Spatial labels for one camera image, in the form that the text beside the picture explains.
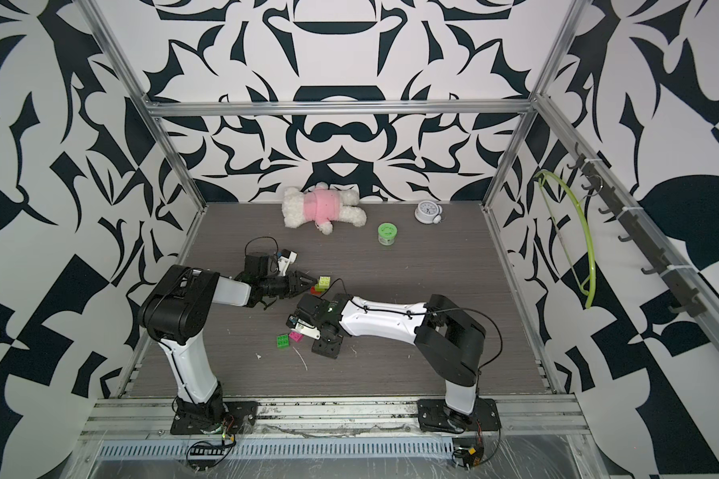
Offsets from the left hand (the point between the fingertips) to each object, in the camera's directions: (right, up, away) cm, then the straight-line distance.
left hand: (313, 280), depth 97 cm
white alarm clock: (+41, +23, +18) cm, 50 cm away
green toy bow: (+66, +6, -31) cm, 73 cm away
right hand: (+6, -13, -12) cm, 19 cm away
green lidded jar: (+24, +15, +8) cm, 30 cm away
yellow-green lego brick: (+4, 0, -5) cm, 6 cm away
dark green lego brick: (-7, -15, -12) cm, 20 cm away
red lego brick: (0, -3, -2) cm, 4 cm away
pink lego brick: (-3, -14, -12) cm, 18 cm away
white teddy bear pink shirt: (+1, +25, +11) cm, 27 cm away
